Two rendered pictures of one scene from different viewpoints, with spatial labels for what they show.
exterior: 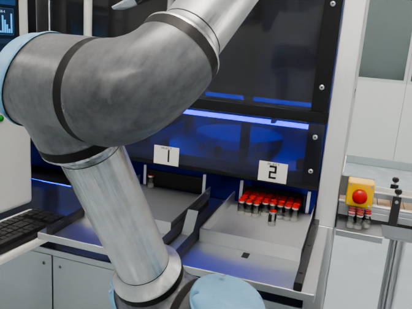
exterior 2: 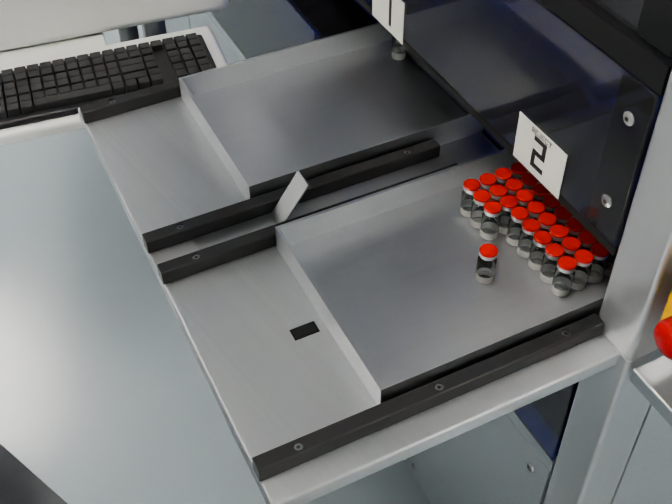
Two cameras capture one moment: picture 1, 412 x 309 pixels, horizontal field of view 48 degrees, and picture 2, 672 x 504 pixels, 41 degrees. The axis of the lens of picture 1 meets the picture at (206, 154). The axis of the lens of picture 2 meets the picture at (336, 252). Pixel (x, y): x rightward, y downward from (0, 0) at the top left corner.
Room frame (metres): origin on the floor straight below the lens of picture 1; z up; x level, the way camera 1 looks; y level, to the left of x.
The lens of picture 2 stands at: (0.65, -0.60, 1.64)
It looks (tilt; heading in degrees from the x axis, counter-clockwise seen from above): 45 degrees down; 47
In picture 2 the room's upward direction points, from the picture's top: 1 degrees counter-clockwise
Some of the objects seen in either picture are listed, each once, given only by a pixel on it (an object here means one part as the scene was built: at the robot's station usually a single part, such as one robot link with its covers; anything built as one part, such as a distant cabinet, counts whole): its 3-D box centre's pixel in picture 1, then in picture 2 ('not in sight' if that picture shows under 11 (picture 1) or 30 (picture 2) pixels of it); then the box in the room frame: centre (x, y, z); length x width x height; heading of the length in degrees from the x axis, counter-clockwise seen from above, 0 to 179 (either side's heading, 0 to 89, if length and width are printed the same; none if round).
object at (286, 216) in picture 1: (268, 208); (523, 232); (1.32, -0.20, 0.91); 0.18 x 0.02 x 0.05; 73
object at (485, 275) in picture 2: (272, 218); (486, 265); (1.25, -0.20, 0.90); 0.02 x 0.02 x 0.04
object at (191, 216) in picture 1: (183, 229); (250, 213); (1.11, 0.04, 0.91); 0.14 x 0.03 x 0.06; 162
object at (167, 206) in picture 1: (152, 200); (328, 104); (1.34, 0.15, 0.90); 0.34 x 0.26 x 0.04; 163
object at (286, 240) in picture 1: (262, 221); (458, 261); (1.24, -0.17, 0.90); 0.34 x 0.26 x 0.04; 163
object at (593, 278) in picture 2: (271, 204); (554, 220); (1.36, -0.21, 0.91); 0.18 x 0.02 x 0.05; 73
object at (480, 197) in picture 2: (248, 208); (480, 209); (1.32, -0.14, 0.91); 0.02 x 0.02 x 0.05
